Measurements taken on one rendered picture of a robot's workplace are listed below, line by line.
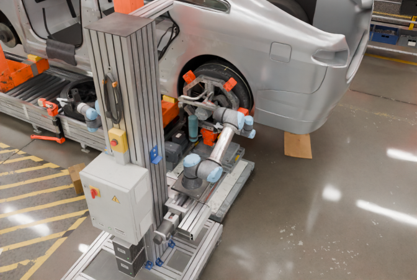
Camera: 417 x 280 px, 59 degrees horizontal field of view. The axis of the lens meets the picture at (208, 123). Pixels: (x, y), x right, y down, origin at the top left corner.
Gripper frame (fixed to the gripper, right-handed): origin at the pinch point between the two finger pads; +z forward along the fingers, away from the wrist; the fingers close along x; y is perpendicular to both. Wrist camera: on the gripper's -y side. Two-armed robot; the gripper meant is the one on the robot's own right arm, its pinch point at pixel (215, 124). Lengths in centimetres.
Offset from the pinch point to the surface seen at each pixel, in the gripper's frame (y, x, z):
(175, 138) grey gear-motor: -40, -11, 49
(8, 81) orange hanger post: -21, 10, 253
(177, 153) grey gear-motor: -46, 2, 39
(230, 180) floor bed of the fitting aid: -75, -15, -11
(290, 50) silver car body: 67, -30, -47
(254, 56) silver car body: 55, -30, -19
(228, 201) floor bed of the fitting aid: -75, 10, -21
